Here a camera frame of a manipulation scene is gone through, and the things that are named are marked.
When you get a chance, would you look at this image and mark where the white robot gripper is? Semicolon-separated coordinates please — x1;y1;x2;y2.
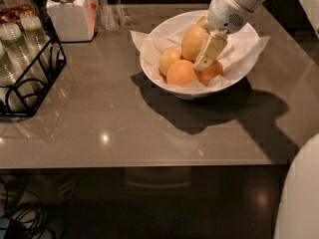
194;0;253;71

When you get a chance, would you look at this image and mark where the orange fruit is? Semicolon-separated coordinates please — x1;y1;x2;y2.
181;25;207;62
198;60;223;86
166;60;197;86

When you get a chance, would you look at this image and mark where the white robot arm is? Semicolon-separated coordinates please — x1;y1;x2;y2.
195;0;319;239

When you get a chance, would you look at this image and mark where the white ceramic bowl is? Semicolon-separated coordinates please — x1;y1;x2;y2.
139;9;261;101

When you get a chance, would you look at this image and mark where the left yellow-orange fruit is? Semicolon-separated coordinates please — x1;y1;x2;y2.
159;49;182;76

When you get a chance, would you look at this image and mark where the clear acrylic stand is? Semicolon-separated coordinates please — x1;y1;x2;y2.
100;0;134;31

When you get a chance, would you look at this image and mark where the white lidded jar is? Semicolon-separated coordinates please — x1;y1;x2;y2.
46;0;99;43

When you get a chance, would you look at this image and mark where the clear plastic cup stack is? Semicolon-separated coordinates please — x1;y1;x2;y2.
0;23;38;88

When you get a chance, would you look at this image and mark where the jar of brown snacks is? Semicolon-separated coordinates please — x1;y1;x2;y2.
0;0;37;28

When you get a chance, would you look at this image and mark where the black wire rack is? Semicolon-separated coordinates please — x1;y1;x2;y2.
0;0;66;117

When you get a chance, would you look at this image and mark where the black cable on floor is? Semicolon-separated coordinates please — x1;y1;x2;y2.
0;176;58;239

